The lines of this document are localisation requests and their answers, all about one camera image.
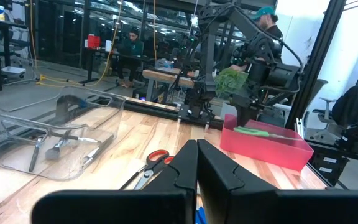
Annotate person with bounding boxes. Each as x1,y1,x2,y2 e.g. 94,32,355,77
116,27,145,88
228,6,284,72

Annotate green scissors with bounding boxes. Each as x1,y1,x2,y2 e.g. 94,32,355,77
233,126,303,141

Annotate wooden top desk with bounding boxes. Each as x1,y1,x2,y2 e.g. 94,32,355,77
142,68,195,102

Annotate grey office chair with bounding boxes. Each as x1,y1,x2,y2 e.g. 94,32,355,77
311,79,337,131

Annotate clear plastic bin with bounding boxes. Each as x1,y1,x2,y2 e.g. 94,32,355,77
0,86,127,182

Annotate black red scissors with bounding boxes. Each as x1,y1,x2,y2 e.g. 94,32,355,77
119,149,175,191

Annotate white plant pot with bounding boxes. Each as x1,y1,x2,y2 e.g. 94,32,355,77
221,101,239,121

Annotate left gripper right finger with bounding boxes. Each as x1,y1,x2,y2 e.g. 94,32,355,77
197,139,358,224

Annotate white floor tray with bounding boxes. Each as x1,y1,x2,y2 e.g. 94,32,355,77
1,65,27,79

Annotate red plastic bin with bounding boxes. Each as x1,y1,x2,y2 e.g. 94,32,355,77
219,113,315,172

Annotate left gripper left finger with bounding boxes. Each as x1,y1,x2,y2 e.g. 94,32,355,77
31,139,198,224

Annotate yellow cable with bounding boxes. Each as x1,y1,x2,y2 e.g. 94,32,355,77
29,0,121,88

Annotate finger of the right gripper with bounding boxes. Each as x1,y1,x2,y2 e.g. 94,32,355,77
236,105,259,128

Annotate red container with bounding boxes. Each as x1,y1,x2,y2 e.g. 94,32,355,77
87,34,101,49

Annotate green leafy plant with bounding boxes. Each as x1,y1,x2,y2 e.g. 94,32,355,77
213,68,250,100

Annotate thick black paintbrush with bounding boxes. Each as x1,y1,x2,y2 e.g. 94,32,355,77
44,130,73,161

